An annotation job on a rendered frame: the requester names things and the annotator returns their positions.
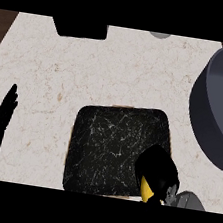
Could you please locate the black scratched tray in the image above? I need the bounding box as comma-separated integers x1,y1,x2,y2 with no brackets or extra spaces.
60,96,179,206

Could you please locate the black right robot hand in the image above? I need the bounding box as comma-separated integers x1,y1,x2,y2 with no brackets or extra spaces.
129,141,186,208

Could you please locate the black appliance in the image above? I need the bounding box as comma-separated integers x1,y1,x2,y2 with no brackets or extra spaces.
49,17,110,44

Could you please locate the dark grey pot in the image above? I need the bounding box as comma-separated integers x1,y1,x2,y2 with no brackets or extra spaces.
179,39,223,175

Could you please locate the yellow lemon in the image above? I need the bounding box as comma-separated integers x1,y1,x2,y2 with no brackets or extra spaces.
136,175,158,205

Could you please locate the small grey round object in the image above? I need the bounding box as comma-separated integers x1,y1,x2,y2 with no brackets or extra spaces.
148,31,172,41

